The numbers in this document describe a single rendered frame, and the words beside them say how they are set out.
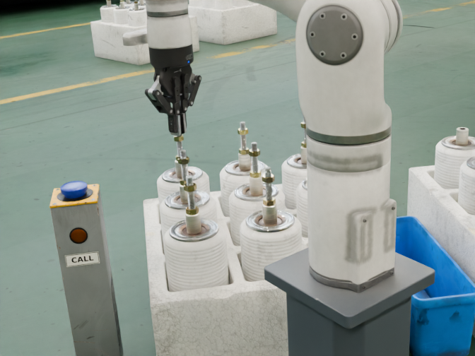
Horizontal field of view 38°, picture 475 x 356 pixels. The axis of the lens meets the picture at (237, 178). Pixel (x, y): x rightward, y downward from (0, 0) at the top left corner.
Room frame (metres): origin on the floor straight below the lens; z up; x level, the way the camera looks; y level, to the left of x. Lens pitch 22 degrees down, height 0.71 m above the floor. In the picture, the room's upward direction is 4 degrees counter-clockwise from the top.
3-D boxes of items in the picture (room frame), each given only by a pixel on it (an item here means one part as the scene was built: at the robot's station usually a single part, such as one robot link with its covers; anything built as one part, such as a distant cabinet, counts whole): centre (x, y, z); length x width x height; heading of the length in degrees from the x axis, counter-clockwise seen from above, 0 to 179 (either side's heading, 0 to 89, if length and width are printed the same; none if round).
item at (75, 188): (0.96, 0.25, 0.32); 0.04 x 0.04 x 0.02
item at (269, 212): (0.96, -0.05, 0.26); 0.02 x 0.02 x 0.03
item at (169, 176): (1.18, 0.10, 0.25); 0.08 x 0.08 x 0.01
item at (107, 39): (3.58, 0.43, 0.09); 0.39 x 0.39 x 0.18; 43
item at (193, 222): (0.94, 0.07, 0.26); 0.02 x 0.02 x 0.03
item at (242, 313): (1.08, -0.03, 0.09); 0.39 x 0.39 x 0.18; 8
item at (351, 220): (0.71, -0.12, 0.39); 0.09 x 0.09 x 0.17; 36
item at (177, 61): (1.18, 0.10, 0.45); 0.08 x 0.08 x 0.09
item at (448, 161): (1.25, -0.44, 0.16); 0.10 x 0.10 x 0.18
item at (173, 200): (1.06, 0.09, 0.25); 0.08 x 0.08 x 0.01
